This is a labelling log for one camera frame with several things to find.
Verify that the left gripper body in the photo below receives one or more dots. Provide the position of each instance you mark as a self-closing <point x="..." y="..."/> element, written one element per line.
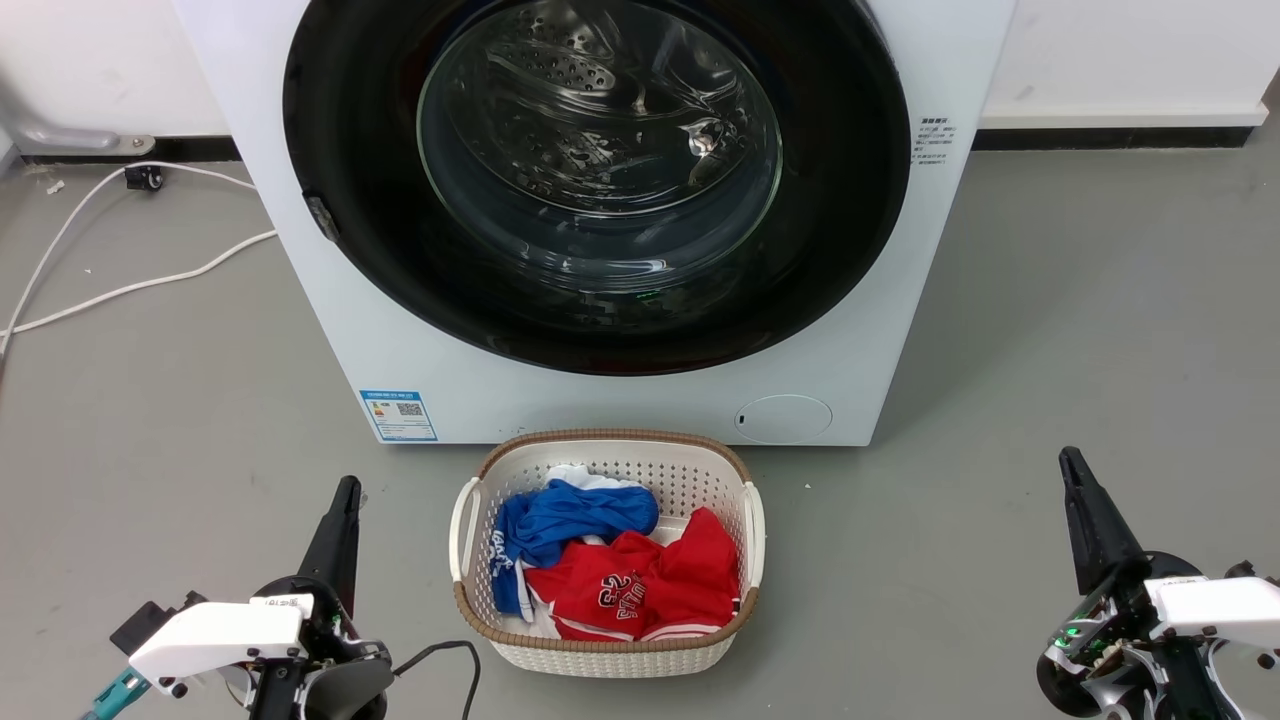
<point x="225" y="630"/>

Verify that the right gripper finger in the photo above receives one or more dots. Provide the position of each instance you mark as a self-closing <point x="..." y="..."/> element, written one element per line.
<point x="1085" y="530"/>
<point x="1115" y="535"/>

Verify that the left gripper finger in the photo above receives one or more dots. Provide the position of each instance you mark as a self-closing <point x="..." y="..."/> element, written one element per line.
<point x="347" y="560"/>
<point x="328" y="550"/>

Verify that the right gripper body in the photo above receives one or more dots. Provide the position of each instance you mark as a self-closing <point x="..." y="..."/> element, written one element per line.
<point x="1200" y="610"/>

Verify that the white front-load washing machine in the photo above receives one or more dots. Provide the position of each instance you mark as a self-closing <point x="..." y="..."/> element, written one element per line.
<point x="300" y="330"/>

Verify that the grey washer door latch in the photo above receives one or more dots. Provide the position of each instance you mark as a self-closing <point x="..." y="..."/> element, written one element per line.
<point x="321" y="218"/>

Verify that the black round glass washer door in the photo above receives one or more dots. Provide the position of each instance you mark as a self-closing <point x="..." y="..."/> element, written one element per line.
<point x="850" y="250"/>

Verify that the blue energy label sticker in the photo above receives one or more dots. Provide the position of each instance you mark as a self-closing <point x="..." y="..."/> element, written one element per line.
<point x="398" y="415"/>

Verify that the blue garment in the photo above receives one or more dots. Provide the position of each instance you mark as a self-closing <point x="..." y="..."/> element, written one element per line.
<point x="570" y="520"/>

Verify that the white garment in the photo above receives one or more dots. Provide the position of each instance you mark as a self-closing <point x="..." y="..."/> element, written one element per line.
<point x="585" y="477"/>

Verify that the red basketball jersey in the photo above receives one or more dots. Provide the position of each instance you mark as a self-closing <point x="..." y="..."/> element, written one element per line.
<point x="650" y="585"/>

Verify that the round white filter cover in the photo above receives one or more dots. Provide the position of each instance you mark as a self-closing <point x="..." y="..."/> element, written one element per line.
<point x="783" y="419"/>

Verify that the white woven-rim laundry basket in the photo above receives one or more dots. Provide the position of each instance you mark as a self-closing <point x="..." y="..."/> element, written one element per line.
<point x="690" y="470"/>

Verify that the black baseboard strip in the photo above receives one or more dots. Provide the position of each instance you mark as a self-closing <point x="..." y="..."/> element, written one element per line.
<point x="1110" y="138"/>
<point x="190" y="148"/>

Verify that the black text label sticker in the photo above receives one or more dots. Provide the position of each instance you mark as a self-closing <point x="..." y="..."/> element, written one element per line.
<point x="934" y="142"/>

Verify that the steel washer drum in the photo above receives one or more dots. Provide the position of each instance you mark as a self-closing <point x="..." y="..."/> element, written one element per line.
<point x="600" y="130"/>

